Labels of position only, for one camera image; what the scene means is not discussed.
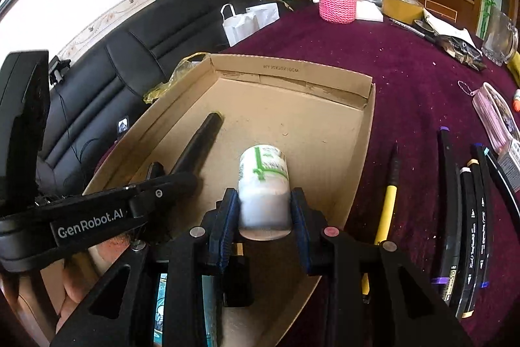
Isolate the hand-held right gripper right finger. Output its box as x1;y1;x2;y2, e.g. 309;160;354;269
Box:
289;188;474;347

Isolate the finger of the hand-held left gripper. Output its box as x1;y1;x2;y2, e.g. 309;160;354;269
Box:
145;162;166;182
136;171;201;244

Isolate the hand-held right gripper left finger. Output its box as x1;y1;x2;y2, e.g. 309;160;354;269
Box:
51;188;244;347

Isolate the white plastic bottle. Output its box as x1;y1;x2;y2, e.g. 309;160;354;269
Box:
238;144;292;242

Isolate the thick black pen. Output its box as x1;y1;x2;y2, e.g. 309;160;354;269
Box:
168;112;225;175

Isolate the yellow and black pen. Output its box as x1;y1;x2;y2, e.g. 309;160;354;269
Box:
361;144;399;303

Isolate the shallow cardboard box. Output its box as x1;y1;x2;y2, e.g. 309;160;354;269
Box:
53;53;376;347

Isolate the teal cartoon pouch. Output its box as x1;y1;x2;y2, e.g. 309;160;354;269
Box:
153;272;218;347

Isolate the black marker purple cap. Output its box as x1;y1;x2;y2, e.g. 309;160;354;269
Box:
431;126;460;305

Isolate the black marker cream cap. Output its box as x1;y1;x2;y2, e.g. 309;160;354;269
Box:
450;167;478;319

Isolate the black marker blue end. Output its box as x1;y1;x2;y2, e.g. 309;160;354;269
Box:
466;159;490;288

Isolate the black marker light blue cap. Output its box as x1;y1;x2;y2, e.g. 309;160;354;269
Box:
471;144;520;205

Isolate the pink pouch with bead chain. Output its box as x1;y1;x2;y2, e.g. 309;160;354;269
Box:
458;81;514;154

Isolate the small white pink box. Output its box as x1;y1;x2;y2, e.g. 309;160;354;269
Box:
498;140;520;193

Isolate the person's left hand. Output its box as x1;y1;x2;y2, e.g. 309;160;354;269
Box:
61;236;137;328

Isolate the yellow plastic bag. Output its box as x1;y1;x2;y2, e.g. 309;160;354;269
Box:
143;52;212;104

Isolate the black leather sofa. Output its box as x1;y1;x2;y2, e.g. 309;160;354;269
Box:
34;0;285;197

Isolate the purple velvet tablecloth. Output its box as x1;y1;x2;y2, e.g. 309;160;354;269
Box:
93;0;520;347

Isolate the white paper bag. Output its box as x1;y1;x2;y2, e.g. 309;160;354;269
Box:
246;3;281;33
220;3;261;47

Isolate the white paper sheet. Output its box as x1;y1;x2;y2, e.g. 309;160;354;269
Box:
355;1;384;22

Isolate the thin black pen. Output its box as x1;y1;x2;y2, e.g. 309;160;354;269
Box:
388;18;437;43

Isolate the black foil packet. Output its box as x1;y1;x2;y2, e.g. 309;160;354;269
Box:
436;35;487;71

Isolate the white paper stack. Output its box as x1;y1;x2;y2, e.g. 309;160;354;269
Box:
422;7;482;51

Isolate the yellow cloth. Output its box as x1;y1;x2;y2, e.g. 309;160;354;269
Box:
507;52;520;83

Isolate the clear glass mug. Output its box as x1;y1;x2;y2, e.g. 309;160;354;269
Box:
481;11;520;66

